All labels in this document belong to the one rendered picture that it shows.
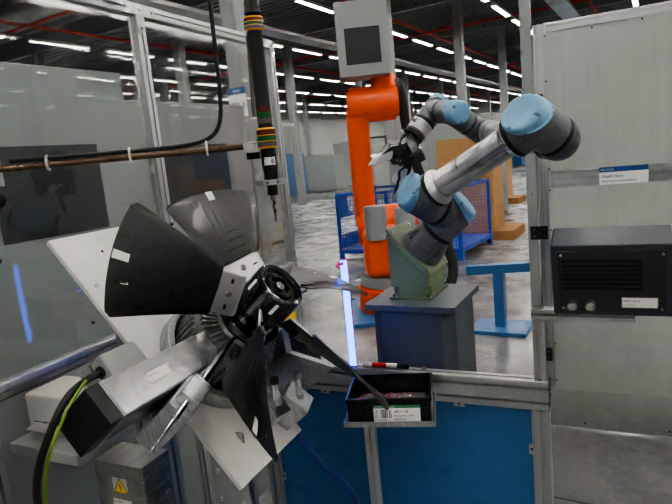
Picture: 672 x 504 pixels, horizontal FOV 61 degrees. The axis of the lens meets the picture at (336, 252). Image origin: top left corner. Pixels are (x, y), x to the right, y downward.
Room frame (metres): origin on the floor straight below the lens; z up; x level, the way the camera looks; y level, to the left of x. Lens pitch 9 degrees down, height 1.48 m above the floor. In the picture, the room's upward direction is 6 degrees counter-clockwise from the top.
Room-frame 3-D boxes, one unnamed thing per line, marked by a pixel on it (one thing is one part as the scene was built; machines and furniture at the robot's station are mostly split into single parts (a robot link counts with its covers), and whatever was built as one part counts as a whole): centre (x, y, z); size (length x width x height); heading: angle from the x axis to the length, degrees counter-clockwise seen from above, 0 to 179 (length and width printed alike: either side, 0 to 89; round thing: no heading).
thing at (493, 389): (1.60, -0.12, 0.82); 0.90 x 0.04 x 0.08; 64
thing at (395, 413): (1.42, -0.11, 0.85); 0.22 x 0.17 x 0.07; 79
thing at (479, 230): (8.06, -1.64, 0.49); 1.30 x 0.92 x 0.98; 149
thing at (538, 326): (1.41, -0.50, 0.96); 0.03 x 0.03 x 0.20; 64
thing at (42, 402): (1.40, 0.74, 0.92); 0.17 x 0.16 x 0.11; 64
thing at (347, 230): (8.54, -0.73, 0.49); 1.27 x 0.88 x 0.98; 149
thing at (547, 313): (1.37, -0.59, 1.04); 0.24 x 0.03 x 0.03; 64
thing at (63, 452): (1.45, 0.68, 0.85); 0.36 x 0.24 x 0.03; 154
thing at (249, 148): (1.32, 0.14, 1.49); 0.09 x 0.07 x 0.10; 99
